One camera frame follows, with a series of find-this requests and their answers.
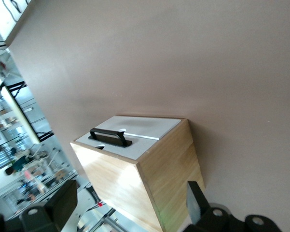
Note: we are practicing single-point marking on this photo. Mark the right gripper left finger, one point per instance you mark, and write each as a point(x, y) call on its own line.
point(60, 205)

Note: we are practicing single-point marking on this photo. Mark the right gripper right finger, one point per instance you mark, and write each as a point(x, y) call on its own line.
point(195, 207)

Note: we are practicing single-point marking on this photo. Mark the light wooden drawer cabinet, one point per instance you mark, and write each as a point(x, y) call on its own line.
point(164, 174)

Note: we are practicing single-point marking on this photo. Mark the red left base cap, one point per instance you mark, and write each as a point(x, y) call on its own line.
point(100, 205)

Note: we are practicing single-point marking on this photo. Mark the person in teal shirt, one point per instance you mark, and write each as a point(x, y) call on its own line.
point(19, 163)

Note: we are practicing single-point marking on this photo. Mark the black-framed white board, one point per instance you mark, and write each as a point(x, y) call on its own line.
point(21, 113)

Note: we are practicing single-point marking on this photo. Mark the brown table cover sheet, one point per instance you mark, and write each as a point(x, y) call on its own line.
point(159, 60)

